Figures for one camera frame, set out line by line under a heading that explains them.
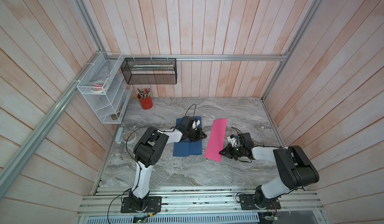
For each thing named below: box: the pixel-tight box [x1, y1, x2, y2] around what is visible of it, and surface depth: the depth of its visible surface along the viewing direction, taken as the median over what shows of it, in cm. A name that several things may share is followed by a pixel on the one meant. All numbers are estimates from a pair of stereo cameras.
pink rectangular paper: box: [204, 118, 227, 162], surface depth 97 cm
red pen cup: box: [137, 93, 153, 110], surface depth 116 cm
